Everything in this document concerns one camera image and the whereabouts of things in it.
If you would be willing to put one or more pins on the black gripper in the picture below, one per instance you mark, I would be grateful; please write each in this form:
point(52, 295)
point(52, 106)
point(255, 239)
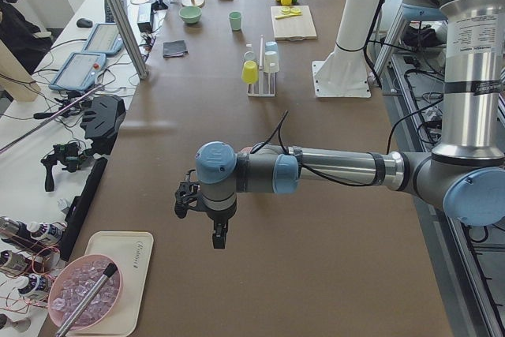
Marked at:
point(219, 218)

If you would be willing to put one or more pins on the mint green plastic cup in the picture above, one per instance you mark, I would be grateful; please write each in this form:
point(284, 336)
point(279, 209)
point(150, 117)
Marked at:
point(235, 21)

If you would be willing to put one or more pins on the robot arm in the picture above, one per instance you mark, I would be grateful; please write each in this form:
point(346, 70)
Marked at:
point(462, 175)

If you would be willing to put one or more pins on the white cup holder rack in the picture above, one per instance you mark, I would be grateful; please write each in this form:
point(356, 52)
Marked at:
point(266, 84)

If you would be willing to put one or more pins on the yellow plastic cup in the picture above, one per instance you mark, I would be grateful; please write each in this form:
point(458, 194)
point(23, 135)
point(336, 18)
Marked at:
point(249, 74)

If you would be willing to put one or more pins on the white plastic cup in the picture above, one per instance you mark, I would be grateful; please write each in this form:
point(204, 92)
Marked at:
point(271, 62)

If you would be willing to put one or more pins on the clear small cup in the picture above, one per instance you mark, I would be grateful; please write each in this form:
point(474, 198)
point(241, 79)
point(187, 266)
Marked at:
point(249, 56)

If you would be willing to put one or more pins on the light blue plastic cup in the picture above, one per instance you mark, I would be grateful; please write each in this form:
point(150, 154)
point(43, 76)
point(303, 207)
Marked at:
point(271, 46)

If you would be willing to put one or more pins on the cream plastic tray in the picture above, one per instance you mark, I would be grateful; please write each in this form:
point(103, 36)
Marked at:
point(131, 251)

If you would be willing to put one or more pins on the pink bowl of ice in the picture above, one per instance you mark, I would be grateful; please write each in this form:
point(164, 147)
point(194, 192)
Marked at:
point(75, 282)

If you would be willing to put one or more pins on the grey folded cloth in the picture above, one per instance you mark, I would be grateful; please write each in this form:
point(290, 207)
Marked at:
point(175, 48)

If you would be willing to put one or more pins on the blue teach pendant near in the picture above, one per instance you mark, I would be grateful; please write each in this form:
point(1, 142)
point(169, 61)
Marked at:
point(78, 72)

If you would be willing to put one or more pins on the blue teach pendant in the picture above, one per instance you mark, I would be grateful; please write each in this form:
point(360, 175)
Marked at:
point(104, 38)
point(78, 72)

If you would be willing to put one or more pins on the mint green bowl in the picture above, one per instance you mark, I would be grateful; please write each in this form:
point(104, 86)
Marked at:
point(190, 14)

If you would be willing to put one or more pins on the wooden cutting board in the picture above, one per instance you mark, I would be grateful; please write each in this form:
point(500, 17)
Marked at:
point(293, 28)

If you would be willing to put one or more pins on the blue teach pendant far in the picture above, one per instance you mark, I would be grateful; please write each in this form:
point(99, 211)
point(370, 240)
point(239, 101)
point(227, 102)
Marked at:
point(104, 38)

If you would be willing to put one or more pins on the yellow plastic knife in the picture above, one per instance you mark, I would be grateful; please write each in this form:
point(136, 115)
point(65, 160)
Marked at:
point(284, 16)

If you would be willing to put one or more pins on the lemon slices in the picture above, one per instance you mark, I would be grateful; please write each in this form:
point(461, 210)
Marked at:
point(290, 11)

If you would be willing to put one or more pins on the black power box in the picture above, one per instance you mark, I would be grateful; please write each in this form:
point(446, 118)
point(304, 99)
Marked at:
point(145, 18)

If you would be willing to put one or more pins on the black computer mouse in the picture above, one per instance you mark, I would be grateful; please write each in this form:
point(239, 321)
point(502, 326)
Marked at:
point(84, 23)

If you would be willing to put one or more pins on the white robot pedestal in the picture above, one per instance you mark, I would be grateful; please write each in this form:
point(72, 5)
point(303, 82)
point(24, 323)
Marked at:
point(343, 74)

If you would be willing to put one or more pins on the aluminium frame post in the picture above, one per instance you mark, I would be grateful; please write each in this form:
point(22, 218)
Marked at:
point(126, 32)

